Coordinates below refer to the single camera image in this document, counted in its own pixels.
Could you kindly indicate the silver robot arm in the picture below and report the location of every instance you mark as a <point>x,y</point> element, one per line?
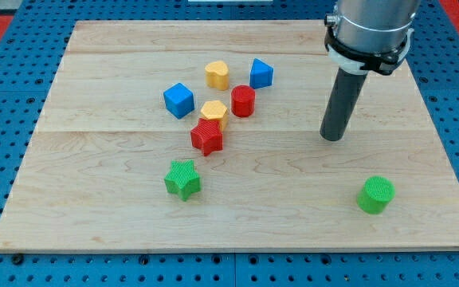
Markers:
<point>378,14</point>

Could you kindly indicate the red cylinder block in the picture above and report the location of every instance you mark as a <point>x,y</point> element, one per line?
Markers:
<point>243,100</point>

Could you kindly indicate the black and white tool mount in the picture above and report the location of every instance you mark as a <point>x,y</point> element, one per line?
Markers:
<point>358,49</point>

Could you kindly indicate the wooden board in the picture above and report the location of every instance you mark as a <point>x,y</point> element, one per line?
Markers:
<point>92,178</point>

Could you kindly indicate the red star block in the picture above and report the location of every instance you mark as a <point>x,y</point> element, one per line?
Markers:
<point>207,136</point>

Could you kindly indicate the yellow heart block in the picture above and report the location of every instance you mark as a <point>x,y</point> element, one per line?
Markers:
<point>217,75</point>

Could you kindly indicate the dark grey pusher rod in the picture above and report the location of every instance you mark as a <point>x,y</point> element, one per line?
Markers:
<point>344,95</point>

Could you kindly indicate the blue cube block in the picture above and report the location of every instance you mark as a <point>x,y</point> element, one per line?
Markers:
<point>179,100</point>

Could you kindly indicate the green cylinder block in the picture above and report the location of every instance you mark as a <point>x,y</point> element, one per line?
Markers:
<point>377,192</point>

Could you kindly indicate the blue triangle block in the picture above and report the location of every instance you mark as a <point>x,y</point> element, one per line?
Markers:
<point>261,74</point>

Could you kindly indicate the yellow hexagon block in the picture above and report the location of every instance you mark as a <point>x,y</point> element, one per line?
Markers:
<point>215,110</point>

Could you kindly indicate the green star block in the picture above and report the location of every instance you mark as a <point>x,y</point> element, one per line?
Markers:
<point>182,179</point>

